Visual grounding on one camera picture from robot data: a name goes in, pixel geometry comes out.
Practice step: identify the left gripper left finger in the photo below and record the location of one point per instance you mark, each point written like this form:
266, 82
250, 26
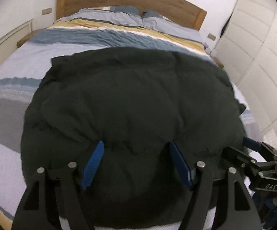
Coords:
38, 208

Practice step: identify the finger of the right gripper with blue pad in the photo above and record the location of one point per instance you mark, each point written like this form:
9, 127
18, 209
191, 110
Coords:
265, 150
243, 163

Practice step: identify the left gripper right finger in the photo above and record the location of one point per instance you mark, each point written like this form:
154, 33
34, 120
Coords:
235, 209

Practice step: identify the black puffer jacket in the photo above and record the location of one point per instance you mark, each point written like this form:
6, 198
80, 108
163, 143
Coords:
135, 101

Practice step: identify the right wooden nightstand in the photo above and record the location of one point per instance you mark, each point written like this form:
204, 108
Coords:
218, 62

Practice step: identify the wooden nightstand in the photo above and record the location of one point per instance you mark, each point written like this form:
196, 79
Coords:
218, 62
28, 37

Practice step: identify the white wardrobe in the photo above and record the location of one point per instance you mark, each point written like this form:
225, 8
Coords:
248, 51

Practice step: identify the striped duvet cover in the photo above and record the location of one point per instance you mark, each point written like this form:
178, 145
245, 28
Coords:
22, 73

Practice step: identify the white low cabinet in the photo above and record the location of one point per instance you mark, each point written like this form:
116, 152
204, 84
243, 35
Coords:
8, 43

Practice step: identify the left wooden nightstand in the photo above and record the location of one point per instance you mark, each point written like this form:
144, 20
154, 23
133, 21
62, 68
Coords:
28, 37

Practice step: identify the right striped pillow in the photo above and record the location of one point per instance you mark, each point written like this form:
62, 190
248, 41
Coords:
155, 21

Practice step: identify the striped pillow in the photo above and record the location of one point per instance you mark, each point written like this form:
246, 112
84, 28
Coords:
117, 15
155, 21

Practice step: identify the left striped pillow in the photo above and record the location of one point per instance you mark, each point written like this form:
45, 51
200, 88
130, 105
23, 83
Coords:
117, 15

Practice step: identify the wooden headboard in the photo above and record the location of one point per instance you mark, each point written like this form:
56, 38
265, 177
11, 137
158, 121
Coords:
181, 12

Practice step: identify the right wall switch plate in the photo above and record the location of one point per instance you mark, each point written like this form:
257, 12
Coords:
211, 37

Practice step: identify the wall switch plate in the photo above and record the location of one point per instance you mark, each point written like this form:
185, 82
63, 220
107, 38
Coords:
211, 37
46, 11

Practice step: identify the left wall switch plate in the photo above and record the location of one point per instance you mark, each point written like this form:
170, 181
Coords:
46, 11

